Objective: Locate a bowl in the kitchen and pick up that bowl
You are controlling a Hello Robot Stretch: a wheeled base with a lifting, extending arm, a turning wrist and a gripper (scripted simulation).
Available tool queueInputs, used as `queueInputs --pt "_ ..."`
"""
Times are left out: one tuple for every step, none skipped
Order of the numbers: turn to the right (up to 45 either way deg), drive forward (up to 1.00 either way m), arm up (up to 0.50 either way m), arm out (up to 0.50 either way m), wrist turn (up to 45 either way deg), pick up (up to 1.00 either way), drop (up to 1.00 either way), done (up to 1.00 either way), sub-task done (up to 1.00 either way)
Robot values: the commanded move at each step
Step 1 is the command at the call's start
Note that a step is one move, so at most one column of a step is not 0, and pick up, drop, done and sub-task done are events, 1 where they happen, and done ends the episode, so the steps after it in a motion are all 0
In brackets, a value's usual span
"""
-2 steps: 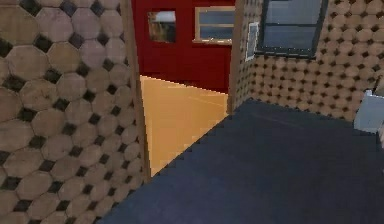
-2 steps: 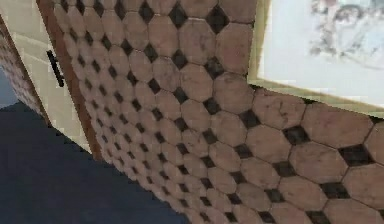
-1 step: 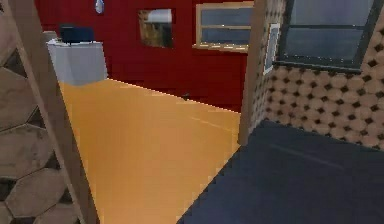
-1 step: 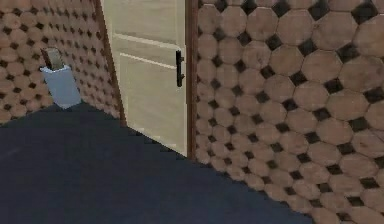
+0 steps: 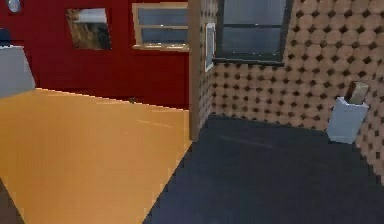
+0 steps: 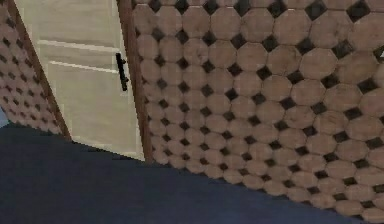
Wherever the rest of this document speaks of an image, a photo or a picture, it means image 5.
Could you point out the grey cabinet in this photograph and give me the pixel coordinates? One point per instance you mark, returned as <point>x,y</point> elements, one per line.
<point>13,71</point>

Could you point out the white framed wall picture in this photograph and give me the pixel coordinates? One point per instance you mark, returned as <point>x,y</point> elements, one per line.
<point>209,46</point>

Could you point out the round silver wall ornament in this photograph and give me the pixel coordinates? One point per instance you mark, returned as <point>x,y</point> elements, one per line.
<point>14,5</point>

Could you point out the wooden framed window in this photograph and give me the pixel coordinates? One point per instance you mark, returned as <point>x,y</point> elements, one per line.
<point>162,26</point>

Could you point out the black framed window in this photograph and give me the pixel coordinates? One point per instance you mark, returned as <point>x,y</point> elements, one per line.
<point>252,30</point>

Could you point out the pale grey waste bin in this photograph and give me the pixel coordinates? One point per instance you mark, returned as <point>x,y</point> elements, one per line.
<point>346,121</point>

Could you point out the framed brown landscape picture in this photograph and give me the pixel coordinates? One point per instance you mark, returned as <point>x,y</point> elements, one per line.
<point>88,28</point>

